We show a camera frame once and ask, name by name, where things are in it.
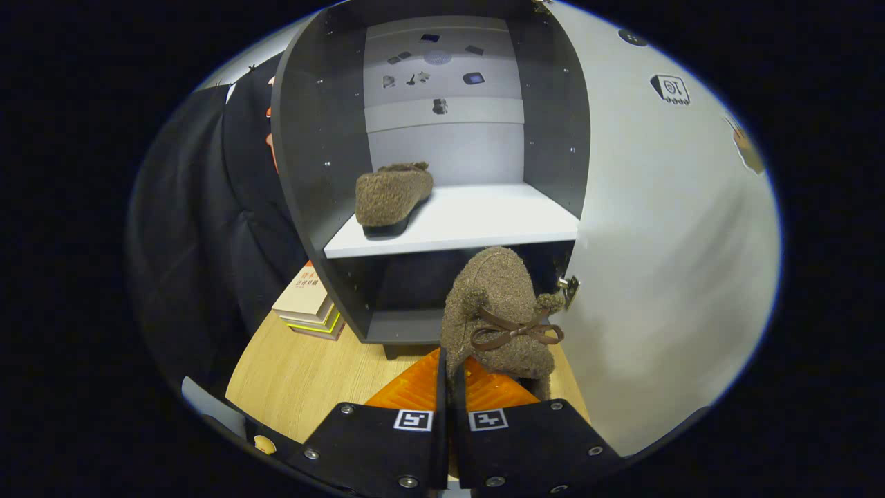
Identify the dark grey shoe cabinet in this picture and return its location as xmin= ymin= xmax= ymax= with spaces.
xmin=270 ymin=0 xmax=592 ymax=360

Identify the brown fuzzy shoe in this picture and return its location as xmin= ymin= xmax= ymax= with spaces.
xmin=440 ymin=246 xmax=566 ymax=402
xmin=355 ymin=162 xmax=434 ymax=238

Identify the black backdrop cloth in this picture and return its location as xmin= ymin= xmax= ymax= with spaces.
xmin=124 ymin=52 xmax=312 ymax=402

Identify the beige cover book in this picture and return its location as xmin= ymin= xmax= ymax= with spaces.
xmin=272 ymin=261 xmax=331 ymax=324

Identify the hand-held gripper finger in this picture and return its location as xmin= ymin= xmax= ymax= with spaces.
xmin=287 ymin=348 xmax=449 ymax=498
xmin=453 ymin=356 xmax=626 ymax=498

